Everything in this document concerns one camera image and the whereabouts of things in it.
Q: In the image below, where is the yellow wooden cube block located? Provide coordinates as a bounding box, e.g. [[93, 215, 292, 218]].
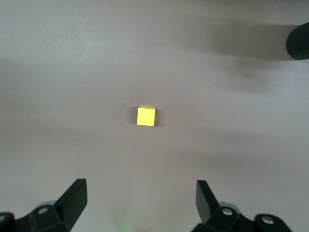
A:
[[136, 105, 156, 127]]

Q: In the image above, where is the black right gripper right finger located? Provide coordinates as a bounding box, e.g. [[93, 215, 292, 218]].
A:
[[190, 180, 293, 232]]

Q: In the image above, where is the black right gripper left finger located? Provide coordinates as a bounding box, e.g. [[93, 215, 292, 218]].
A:
[[0, 178, 87, 232]]

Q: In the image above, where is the black ribbed cylindrical object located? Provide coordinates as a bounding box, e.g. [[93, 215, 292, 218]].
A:
[[286, 21, 309, 61]]

